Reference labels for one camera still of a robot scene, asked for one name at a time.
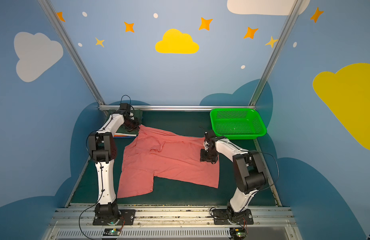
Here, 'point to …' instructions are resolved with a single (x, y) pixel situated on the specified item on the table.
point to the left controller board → (111, 232)
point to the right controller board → (237, 233)
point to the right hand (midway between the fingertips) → (205, 158)
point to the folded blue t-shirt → (124, 137)
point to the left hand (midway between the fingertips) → (140, 126)
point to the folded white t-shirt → (125, 134)
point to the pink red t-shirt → (152, 153)
